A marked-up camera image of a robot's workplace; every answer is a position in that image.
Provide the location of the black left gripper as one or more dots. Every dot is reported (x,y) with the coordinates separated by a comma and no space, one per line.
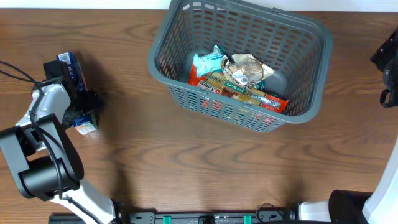
(87,98)

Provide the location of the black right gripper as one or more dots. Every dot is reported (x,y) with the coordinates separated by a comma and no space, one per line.
(384,55)

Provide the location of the blue carton box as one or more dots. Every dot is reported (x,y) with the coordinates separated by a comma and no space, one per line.
(85,103)

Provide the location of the orange yellow spaghetti packet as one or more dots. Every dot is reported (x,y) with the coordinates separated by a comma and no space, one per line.
(216,83)

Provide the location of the teal small snack packet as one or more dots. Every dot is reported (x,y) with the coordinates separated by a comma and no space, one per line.
(208,63)

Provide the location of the green Nescafe coffee bag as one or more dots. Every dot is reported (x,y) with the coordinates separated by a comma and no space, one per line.
(260,86)

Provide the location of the beige brown snack pouch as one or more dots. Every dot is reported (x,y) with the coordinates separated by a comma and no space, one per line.
(245,70)

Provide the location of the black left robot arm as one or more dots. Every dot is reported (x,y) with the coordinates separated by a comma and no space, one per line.
(42,159)

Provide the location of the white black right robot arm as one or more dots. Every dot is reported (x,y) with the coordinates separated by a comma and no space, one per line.
(346,206)

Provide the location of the grey plastic lattice basket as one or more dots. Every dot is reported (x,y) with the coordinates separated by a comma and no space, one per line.
(296,47)

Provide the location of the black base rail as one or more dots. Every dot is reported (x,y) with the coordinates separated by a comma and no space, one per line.
(263,217)

